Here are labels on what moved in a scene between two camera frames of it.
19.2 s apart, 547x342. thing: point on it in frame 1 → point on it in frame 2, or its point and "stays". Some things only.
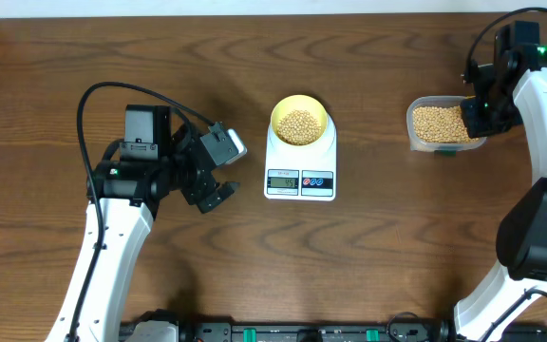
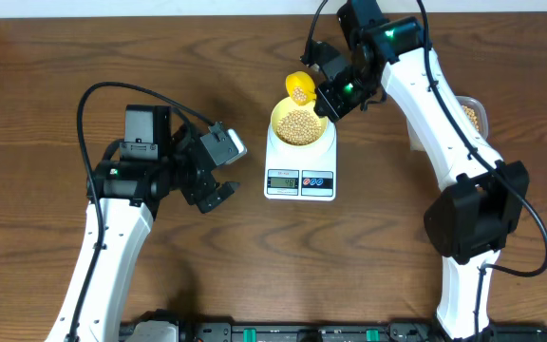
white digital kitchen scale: [302, 173] stays
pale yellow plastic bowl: [299, 120] stays
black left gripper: [206, 183] stays
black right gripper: [475, 126] → [336, 108]
